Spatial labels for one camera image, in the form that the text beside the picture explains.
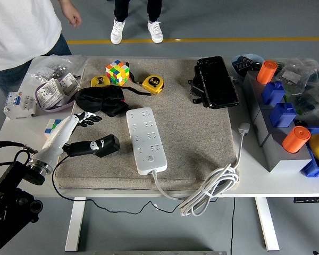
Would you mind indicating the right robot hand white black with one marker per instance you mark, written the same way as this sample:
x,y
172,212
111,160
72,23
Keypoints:
x,y
315,253

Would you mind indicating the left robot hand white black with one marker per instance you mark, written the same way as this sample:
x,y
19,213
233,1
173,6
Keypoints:
x,y
58,135

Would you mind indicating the person's left hand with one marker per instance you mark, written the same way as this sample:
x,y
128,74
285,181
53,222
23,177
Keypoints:
x,y
73,16

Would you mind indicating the black plug adapter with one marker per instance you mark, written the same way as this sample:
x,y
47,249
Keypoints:
x,y
111,144

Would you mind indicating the white power strip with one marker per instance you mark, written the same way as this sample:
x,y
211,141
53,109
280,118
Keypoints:
x,y
146,138

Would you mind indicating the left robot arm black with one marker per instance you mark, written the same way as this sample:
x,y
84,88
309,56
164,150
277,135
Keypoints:
x,y
13,210

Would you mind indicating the colourful puzzle cube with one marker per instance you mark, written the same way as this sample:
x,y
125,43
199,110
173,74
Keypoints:
x,y
51,127
117,73

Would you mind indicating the purple tray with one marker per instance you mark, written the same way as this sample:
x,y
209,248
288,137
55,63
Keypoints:
x,y
59,108

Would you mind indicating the person in white shoes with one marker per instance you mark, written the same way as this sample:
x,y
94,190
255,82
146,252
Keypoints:
x,y
117,32

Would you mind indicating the white circuit breaker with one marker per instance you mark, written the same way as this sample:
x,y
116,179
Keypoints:
x,y
21,106

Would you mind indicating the clear bag of screws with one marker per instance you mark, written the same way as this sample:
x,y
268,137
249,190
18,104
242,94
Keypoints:
x,y
55,66

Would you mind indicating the black desk control panel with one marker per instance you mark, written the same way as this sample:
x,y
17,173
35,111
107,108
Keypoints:
x,y
305,200

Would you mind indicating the black cloth pouch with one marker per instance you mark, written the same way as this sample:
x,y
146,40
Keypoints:
x,y
98,99

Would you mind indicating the white table leg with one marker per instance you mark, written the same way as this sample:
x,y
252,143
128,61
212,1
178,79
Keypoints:
x,y
75,225
267,225

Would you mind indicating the yellow tape measure black face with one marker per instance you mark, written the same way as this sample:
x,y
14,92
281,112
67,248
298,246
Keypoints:
x,y
99,81

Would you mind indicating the blue plastic bin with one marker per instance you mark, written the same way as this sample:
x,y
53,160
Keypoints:
x,y
312,167

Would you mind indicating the grey block holder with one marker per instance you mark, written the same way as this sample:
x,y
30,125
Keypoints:
x,y
279,164
251,95

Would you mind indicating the yellow tape measure 5m print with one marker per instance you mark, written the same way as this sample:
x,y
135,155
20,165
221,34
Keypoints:
x,y
152,83

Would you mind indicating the orange cylinder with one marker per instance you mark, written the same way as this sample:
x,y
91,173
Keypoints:
x,y
296,139
267,71

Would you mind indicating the grey-brown mat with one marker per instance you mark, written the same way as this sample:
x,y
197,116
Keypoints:
x,y
191,138

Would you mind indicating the blue plastic block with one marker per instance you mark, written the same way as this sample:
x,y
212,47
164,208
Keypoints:
x,y
283,115
273,93

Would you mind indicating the clear bag of dark parts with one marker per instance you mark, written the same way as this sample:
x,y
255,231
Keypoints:
x,y
313,101

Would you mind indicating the black electronic device case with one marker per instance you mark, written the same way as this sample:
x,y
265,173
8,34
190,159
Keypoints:
x,y
218,82

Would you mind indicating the light blue bowl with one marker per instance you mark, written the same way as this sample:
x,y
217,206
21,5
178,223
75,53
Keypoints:
x,y
239,75

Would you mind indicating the black component packets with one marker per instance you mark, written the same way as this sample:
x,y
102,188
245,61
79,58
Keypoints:
x,y
244,65

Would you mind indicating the clear bag with white label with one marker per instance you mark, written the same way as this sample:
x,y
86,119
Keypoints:
x,y
291,75

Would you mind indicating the white wall socket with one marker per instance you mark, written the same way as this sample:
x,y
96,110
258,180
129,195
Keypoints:
x,y
69,83
50,93

